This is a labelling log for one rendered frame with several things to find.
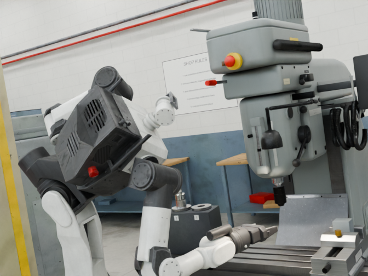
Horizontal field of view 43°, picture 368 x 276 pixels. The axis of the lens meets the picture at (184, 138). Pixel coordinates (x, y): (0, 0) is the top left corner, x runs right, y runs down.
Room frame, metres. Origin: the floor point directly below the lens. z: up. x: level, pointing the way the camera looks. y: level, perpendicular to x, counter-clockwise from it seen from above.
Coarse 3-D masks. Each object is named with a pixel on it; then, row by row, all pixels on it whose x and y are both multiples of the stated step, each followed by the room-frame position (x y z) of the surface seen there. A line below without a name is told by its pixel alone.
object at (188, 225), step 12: (204, 204) 2.07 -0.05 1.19; (180, 216) 2.04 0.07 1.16; (192, 216) 2.01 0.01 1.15; (204, 216) 1.98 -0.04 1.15; (216, 216) 2.04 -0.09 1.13; (180, 228) 2.04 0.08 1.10; (192, 228) 2.01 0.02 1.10; (204, 228) 1.98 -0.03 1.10; (180, 240) 2.04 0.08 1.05; (192, 240) 2.02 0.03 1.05; (180, 252) 2.05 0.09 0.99
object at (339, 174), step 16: (320, 160) 2.11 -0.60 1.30; (336, 160) 2.06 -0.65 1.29; (352, 160) 2.07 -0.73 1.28; (304, 176) 2.16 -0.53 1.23; (320, 176) 2.11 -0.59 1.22; (336, 176) 2.07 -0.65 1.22; (352, 176) 2.06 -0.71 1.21; (288, 192) 2.20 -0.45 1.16; (304, 192) 2.16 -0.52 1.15; (320, 192) 2.12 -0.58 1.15; (336, 192) 2.07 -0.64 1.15; (352, 192) 2.06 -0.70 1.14; (352, 208) 2.05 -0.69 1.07
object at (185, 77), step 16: (176, 64) 7.12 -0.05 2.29; (192, 64) 6.97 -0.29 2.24; (208, 64) 6.81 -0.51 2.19; (176, 80) 7.15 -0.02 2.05; (192, 80) 6.99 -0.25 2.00; (176, 96) 7.17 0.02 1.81; (192, 96) 7.01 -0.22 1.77; (208, 96) 6.86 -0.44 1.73; (224, 96) 6.71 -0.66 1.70; (176, 112) 7.20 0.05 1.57; (192, 112) 7.04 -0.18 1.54
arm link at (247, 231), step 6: (234, 228) 1.65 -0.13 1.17; (240, 228) 1.65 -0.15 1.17; (246, 228) 1.69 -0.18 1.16; (252, 228) 1.68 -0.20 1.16; (258, 228) 1.67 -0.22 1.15; (264, 228) 1.68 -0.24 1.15; (240, 234) 1.62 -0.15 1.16; (246, 234) 1.63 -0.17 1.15; (252, 234) 1.65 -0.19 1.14; (258, 234) 1.67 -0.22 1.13; (264, 234) 1.66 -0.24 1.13; (246, 240) 1.62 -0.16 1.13; (252, 240) 1.65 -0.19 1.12; (258, 240) 1.67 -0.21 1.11; (264, 240) 1.68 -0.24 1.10; (246, 246) 1.62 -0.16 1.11
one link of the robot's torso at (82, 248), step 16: (48, 192) 1.64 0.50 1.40; (48, 208) 1.64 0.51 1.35; (64, 208) 1.62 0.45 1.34; (64, 224) 1.62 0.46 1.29; (80, 224) 1.64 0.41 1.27; (96, 224) 1.73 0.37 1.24; (64, 240) 1.65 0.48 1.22; (80, 240) 1.63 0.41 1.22; (96, 240) 1.73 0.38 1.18; (64, 256) 1.67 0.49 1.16; (80, 256) 1.65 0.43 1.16; (96, 256) 1.74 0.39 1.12; (80, 272) 1.65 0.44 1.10; (96, 272) 1.67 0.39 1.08
